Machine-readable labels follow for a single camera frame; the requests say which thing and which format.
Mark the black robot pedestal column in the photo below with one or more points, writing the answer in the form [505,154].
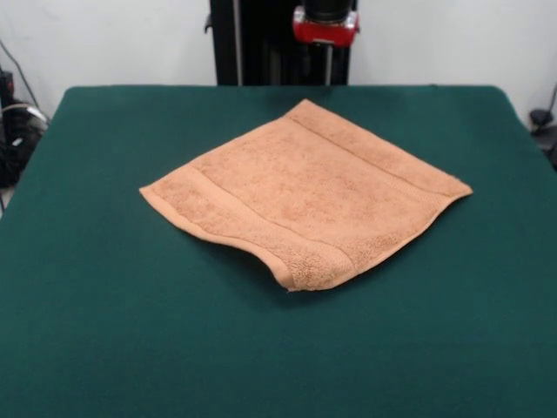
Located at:
[226,43]

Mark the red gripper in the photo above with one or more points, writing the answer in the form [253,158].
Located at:
[326,31]

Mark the black power strip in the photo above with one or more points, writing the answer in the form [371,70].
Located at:
[6,82]

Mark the dark green table cloth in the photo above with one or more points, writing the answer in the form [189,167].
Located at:
[109,305]

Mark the black round-headed device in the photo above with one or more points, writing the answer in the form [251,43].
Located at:
[546,130]

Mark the orange terry towel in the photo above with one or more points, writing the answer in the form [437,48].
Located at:
[313,187]

